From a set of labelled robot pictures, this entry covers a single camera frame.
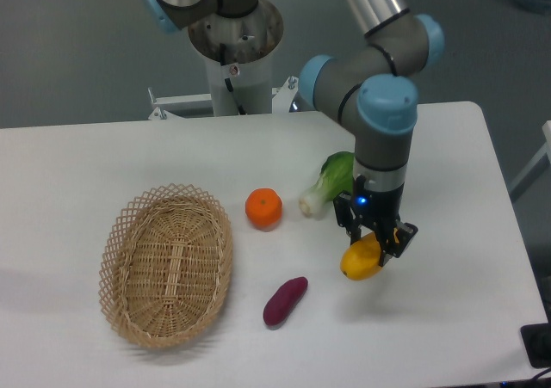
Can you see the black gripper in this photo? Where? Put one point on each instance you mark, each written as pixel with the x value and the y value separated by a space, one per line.
pixel 378 211

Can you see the yellow mango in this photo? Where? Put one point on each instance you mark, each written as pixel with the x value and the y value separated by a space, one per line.
pixel 361 260

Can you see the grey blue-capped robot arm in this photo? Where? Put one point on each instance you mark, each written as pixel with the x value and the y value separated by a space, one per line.
pixel 370 95

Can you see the green bok choy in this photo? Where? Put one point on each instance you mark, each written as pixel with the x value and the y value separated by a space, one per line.
pixel 334 177

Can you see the orange tangerine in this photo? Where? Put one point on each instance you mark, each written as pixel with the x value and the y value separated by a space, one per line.
pixel 263 208

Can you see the purple sweet potato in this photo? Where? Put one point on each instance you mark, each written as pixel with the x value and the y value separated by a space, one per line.
pixel 283 301

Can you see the black device at table edge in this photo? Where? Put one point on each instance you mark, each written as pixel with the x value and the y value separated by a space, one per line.
pixel 536 341

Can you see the woven wicker basket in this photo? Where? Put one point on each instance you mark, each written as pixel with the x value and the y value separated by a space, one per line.
pixel 167 266

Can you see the white frame at right edge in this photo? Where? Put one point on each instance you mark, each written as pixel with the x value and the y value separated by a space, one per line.
pixel 534 168

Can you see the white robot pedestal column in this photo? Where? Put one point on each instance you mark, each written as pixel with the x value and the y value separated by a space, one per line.
pixel 237 54

